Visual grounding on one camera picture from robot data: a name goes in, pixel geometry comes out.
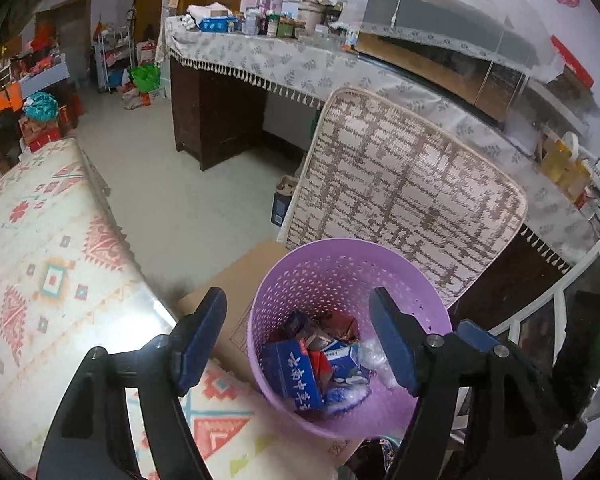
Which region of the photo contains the white metal frame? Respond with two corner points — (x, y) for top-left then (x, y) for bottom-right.
(487, 240), (600, 421)

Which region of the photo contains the small dark blue box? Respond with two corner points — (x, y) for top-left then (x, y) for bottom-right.
(271, 175), (301, 228)

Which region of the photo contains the patterned tablecloth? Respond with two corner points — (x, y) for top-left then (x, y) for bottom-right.
(0, 137), (341, 480)

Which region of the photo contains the beige jar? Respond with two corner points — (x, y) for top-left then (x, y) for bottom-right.
(298, 1), (323, 31)

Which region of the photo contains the white plastic packet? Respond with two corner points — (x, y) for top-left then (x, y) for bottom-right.
(187, 4), (231, 20)

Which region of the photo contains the white metal trolley rack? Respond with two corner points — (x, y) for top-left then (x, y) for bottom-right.
(94, 20), (133, 93)

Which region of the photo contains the orange bag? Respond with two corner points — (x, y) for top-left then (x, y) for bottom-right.
(0, 82), (23, 115)

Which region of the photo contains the mesh food cover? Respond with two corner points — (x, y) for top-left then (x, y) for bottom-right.
(330, 0), (563, 83)

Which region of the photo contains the brown wooden case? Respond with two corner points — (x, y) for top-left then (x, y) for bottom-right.
(355, 35), (528, 123)

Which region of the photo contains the flat cardboard sheet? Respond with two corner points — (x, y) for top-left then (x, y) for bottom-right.
(177, 239), (368, 463)

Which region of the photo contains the grey scalloped shelf cloth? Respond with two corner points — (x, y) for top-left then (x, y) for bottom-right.
(17, 52), (68, 98)

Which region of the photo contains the maroon snack packet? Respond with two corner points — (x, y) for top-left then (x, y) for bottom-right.
(315, 310), (361, 343)

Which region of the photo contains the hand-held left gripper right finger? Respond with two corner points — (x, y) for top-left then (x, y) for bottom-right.
(369, 287), (563, 480)

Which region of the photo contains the cluttered sideboard with cloth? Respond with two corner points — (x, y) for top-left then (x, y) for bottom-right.
(164, 16), (600, 273)

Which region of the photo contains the purple plastic basket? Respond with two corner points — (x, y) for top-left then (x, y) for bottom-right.
(246, 238), (453, 441)

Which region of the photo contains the teal bag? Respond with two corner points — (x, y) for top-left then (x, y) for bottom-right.
(22, 92), (58, 121)

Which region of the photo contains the chair with woven cover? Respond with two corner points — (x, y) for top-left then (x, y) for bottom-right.
(280, 87), (529, 311)

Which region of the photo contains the blue printed carton box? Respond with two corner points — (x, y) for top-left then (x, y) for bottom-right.
(260, 339), (326, 413)

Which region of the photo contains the red gift box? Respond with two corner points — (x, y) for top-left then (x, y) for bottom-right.
(20, 115), (63, 153)

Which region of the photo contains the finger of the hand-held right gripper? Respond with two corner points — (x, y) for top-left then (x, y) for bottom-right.
(455, 320), (556, 401)

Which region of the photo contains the blue white box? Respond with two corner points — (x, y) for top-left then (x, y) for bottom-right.
(325, 342), (371, 381)

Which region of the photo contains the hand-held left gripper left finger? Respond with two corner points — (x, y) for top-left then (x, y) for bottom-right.
(36, 286), (228, 480)

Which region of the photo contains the yellow bottle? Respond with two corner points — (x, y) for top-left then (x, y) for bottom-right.
(540, 140), (591, 201)

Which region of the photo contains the green bag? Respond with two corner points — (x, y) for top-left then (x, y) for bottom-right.
(130, 62), (161, 93)

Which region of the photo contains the blue tissue pack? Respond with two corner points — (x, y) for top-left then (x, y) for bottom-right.
(199, 16), (236, 33)

